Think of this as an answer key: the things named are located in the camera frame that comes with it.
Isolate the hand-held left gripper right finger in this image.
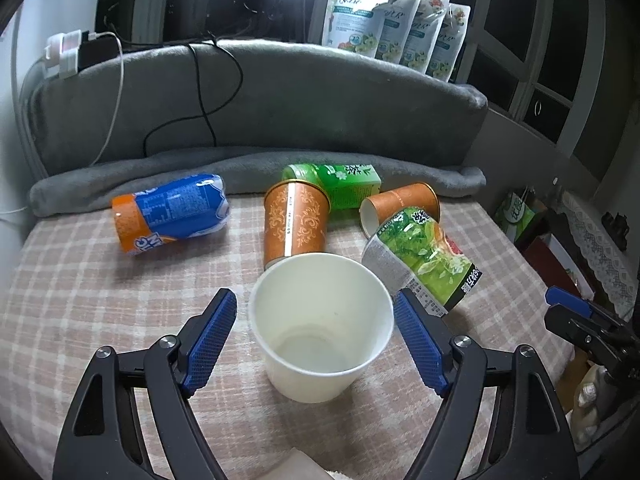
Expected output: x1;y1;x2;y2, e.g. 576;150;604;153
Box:
392;287;581;480

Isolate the orange and blue soda can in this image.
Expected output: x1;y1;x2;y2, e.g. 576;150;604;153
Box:
111;173;231;258

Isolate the white lace cloth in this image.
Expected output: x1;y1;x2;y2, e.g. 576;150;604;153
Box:
559;191;640;318

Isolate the green tea carton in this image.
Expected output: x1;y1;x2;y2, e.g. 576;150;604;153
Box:
281;162;382;211

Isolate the orange patterned paper cup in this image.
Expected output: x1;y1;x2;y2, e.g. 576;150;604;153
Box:
360;182;442;238
263;180;332;271

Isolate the white cable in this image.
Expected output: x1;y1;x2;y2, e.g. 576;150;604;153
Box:
89;34;126;167

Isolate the white framed window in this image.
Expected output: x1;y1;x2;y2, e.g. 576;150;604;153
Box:
94;0;333;47
462;0;638;183

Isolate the black power adapter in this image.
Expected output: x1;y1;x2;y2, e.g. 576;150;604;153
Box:
77;32;121;70

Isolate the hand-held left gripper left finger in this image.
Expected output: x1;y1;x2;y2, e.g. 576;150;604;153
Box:
52;287;238;480

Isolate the white floral refill pouch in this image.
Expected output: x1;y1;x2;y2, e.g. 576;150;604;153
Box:
430;2;472;83
404;0;451;73
322;0;397;53
377;0;426;63

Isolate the green tissue box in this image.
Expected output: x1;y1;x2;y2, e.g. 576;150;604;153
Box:
494;190;549;242

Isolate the cream coloured object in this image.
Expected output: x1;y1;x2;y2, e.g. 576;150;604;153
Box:
570;364;608;453

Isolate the grey fleece blanket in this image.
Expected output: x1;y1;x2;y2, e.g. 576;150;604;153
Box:
27;40;488;218

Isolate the black cable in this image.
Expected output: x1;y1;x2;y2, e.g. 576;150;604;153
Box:
144;37;244;159

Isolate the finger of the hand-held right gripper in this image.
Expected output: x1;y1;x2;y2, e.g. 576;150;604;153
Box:
543;305;608;356
545;286;623;323

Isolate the white power strip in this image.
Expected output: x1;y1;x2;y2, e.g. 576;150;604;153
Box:
44;30;83;80

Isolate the dark red box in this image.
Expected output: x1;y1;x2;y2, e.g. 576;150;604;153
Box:
521;234;597;303

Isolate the beige cloth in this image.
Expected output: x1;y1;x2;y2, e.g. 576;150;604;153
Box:
259;449;347;480

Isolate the green fruit juice carton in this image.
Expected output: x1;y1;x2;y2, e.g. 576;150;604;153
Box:
361;206;475;318

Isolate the white paper cup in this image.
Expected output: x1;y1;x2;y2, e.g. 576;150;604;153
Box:
249;253;395;404

